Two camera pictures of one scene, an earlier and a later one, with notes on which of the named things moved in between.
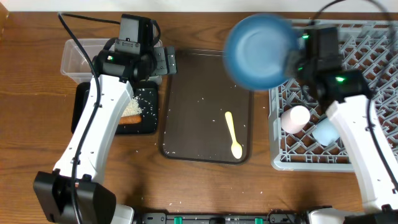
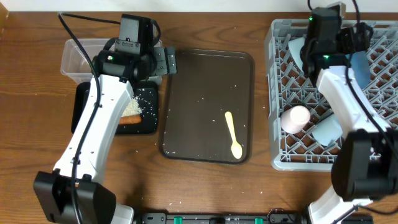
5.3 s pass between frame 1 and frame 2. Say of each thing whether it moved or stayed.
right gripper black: moved
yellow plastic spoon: stayed
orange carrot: stayed
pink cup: stayed
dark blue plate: moved
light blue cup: stayed
